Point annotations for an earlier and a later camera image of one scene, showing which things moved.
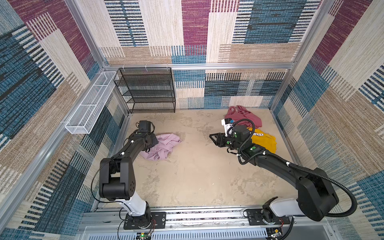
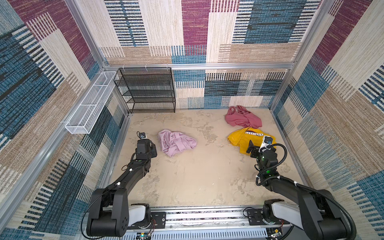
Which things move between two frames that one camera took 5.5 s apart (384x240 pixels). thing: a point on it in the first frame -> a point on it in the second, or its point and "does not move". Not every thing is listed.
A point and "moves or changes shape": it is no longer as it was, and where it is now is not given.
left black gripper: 154,141 -> 152,149
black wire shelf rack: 147,89 does not move
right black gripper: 220,137 -> 255,150
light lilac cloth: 160,151 moves or changes shape
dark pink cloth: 236,112 does not move
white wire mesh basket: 85,118 does not move
